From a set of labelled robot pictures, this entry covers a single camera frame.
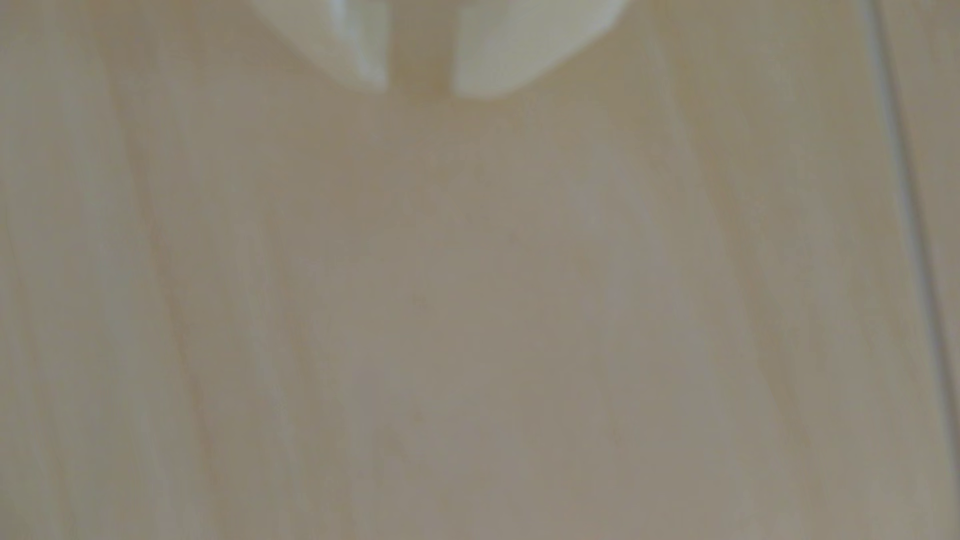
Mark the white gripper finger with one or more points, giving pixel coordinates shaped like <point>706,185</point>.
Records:
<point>510,41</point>
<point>330,34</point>

